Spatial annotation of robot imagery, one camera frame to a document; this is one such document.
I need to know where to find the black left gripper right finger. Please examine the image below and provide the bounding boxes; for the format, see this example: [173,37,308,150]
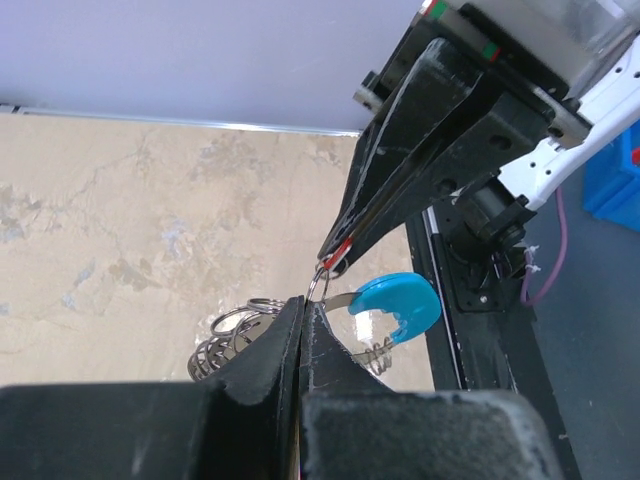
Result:
[300,323,564,479]

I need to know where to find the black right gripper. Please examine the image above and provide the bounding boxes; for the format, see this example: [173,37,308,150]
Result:
[318,1,592,263]

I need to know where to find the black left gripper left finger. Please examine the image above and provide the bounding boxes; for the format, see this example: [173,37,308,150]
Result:
[1,297,305,479]

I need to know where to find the red key tag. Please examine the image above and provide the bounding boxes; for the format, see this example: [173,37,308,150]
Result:
[321,237,353,272]

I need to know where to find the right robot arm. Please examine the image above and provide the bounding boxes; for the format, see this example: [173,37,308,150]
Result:
[318,1,639,274]

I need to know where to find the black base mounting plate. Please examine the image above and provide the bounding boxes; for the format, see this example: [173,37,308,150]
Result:
[406,206,581,479]

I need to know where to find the blue plastic storage bin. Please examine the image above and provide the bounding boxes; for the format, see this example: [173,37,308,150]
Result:
[583,122,639,231]

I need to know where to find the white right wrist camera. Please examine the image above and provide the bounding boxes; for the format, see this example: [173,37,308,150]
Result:
[471,0,639,98]

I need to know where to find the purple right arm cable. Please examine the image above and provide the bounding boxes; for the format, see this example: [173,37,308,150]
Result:
[519,187,570,307]

